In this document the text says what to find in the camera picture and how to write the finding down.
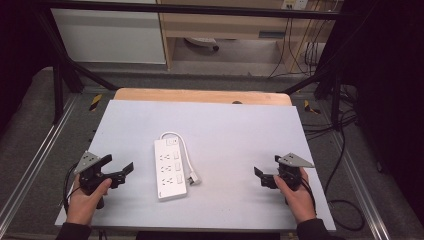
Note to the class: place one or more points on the aluminium floor rail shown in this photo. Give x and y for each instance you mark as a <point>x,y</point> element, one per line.
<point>361,190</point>
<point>33,160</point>

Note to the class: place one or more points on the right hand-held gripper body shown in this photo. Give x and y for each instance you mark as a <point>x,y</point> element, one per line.
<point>290,173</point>

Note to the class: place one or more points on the white power strip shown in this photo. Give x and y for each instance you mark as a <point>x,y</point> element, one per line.
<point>168,173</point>

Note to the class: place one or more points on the yellow black tape strip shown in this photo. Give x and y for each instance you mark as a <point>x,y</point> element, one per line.
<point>311,107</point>
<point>95,102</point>

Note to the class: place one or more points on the person's right hand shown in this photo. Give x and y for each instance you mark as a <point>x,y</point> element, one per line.
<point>300,203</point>

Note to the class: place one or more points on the wooden desk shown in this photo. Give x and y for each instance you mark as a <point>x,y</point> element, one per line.
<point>230,28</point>

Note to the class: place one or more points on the wooden table board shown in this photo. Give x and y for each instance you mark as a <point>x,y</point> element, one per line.
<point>200,96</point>

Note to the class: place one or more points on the person's left hand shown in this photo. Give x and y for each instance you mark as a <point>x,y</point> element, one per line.
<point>83,206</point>

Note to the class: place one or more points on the white wall socket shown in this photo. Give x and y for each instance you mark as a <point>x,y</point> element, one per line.
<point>295,4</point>

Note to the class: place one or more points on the black metal frame bar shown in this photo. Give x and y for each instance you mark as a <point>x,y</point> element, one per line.
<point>186,10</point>

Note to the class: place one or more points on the black metal stand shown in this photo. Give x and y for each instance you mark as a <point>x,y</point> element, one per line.
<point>335,86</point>
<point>58,83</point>

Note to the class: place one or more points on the white cabinet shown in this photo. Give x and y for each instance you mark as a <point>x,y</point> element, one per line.
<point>106,36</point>

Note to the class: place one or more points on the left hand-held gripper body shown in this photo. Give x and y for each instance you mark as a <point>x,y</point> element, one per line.
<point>89,175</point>

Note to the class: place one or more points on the white object under desk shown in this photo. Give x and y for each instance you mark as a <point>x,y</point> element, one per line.
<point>201,41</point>

